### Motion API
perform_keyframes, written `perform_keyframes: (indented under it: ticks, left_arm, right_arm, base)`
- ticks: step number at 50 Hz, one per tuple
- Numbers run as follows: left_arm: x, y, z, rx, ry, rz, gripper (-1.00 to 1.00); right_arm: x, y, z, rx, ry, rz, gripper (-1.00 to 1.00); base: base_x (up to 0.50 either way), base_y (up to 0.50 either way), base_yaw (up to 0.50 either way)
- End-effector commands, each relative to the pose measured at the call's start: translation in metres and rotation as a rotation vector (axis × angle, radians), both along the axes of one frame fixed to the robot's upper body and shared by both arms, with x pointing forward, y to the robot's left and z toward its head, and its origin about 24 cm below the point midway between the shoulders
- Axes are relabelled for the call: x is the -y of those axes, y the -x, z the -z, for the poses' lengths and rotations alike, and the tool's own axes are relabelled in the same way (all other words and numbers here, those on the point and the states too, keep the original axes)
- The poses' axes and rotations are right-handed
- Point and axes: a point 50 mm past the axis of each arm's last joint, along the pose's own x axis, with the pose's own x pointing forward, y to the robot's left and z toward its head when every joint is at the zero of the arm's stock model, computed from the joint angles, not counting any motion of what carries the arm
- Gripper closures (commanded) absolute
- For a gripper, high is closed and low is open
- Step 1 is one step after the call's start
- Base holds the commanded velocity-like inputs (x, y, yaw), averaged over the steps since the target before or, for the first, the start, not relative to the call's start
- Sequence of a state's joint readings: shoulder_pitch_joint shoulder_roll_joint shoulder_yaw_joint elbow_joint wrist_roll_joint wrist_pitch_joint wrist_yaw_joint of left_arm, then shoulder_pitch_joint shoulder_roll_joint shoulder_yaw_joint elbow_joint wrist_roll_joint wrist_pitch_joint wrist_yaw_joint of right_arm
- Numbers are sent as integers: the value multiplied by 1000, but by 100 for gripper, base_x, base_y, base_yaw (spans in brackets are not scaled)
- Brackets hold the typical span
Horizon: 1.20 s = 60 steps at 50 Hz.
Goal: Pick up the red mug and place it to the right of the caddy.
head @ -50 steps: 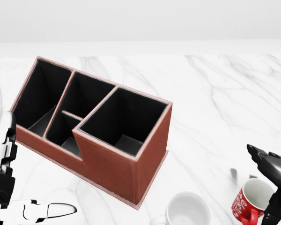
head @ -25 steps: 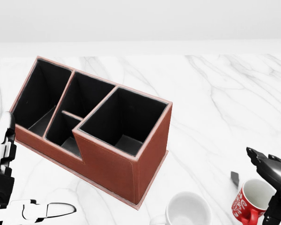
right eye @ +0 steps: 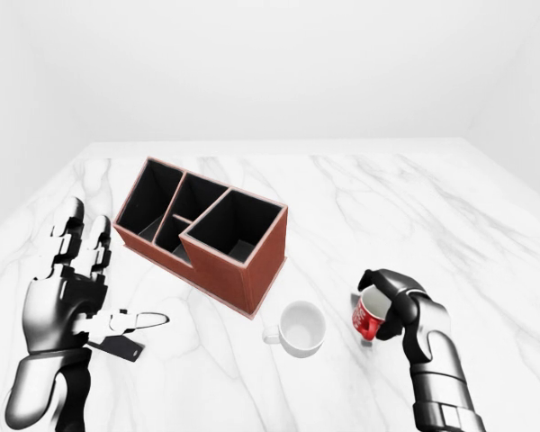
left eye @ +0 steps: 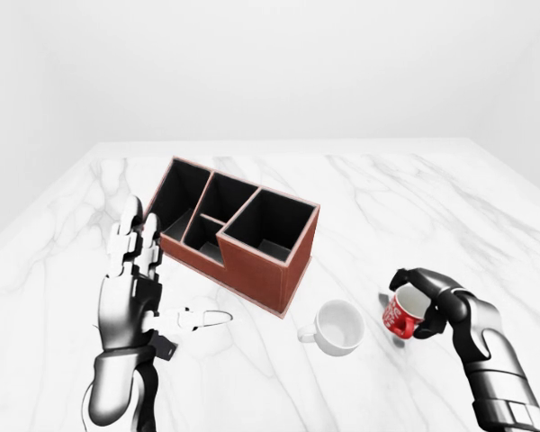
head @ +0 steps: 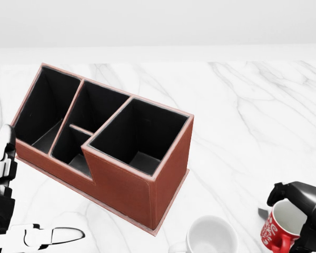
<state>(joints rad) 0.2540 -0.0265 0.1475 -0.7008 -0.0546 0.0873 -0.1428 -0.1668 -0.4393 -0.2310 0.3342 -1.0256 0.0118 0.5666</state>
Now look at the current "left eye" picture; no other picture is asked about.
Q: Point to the red patterned mug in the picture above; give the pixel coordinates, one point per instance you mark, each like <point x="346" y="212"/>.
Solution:
<point x="402" y="312"/>

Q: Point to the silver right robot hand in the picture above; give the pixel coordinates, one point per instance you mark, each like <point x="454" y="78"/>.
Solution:
<point x="450" y="301"/>

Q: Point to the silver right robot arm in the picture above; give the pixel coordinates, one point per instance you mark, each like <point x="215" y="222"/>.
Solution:
<point x="504" y="391"/>

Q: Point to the red-brown desk caddy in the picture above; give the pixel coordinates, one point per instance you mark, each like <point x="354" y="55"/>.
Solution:
<point x="252" y="252"/>

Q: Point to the white mug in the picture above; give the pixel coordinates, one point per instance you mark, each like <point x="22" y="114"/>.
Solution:
<point x="339" y="327"/>

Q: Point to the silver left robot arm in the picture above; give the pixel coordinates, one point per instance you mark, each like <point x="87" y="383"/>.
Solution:
<point x="112" y="387"/>

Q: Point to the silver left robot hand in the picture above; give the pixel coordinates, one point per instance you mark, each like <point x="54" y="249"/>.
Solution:
<point x="117" y="310"/>

